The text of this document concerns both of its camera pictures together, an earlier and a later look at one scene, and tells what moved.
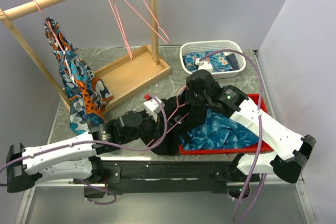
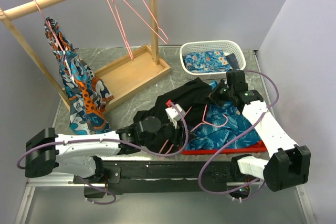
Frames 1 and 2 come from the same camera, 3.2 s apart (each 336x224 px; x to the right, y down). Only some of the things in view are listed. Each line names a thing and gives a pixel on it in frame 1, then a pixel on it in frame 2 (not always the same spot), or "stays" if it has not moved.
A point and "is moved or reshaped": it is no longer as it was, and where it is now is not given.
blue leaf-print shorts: [216, 130] stays
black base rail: [126, 178] stays
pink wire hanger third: [112, 1] stays
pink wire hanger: [152, 143] is moved or reshaped
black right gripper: [188, 94] -> [214, 94]
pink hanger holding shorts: [48, 24] stays
